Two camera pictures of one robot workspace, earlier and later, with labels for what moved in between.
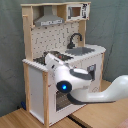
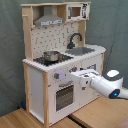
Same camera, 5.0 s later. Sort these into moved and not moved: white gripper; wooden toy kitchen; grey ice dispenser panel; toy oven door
Moved: white gripper
Not moved: toy oven door; wooden toy kitchen; grey ice dispenser panel
